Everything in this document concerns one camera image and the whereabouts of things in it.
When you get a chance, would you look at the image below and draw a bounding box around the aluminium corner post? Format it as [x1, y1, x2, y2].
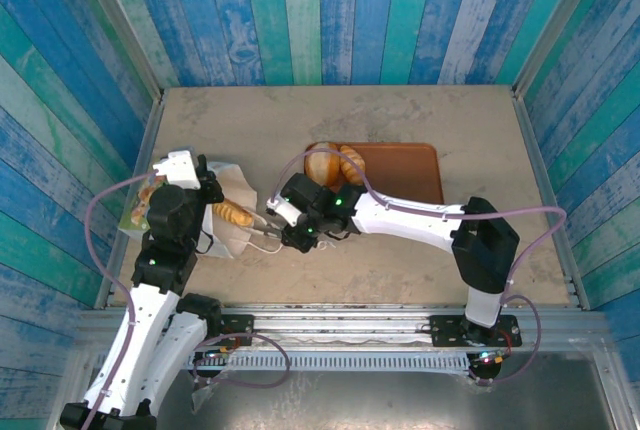
[510, 0, 610, 97]
[68, 0, 167, 101]

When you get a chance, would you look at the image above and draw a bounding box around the grey metal panel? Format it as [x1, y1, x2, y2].
[49, 367, 626, 430]

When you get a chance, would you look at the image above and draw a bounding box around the ribbed golden bread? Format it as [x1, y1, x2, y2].
[212, 198, 255, 228]

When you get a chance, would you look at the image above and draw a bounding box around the aluminium extrusion rail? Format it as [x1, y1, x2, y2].
[74, 302, 614, 351]

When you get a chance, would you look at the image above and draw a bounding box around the brown plastic tray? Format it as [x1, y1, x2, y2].
[302, 141, 446, 207]

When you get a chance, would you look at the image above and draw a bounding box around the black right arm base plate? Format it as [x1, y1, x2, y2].
[428, 313, 522, 349]

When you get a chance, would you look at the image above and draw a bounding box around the pale oval bread roll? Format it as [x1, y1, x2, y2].
[304, 142, 343, 186]

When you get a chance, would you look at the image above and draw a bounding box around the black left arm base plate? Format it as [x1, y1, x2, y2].
[199, 313, 255, 349]

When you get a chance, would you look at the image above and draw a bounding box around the aluminium table side rail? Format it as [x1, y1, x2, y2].
[94, 89, 167, 310]
[512, 89, 591, 310]

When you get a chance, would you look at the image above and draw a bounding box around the small controller circuit board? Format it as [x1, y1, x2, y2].
[193, 347, 236, 366]
[468, 348, 512, 367]

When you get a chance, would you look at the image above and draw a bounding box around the slotted grey cable duct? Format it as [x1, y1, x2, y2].
[184, 349, 474, 375]

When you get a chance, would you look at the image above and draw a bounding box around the white printed paper bag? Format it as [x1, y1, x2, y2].
[117, 160, 287, 260]

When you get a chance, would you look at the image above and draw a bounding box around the golden striped bread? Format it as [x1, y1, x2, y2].
[339, 144, 368, 187]

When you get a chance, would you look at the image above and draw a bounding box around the clear plastic wrap piece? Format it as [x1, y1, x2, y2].
[189, 374, 224, 411]

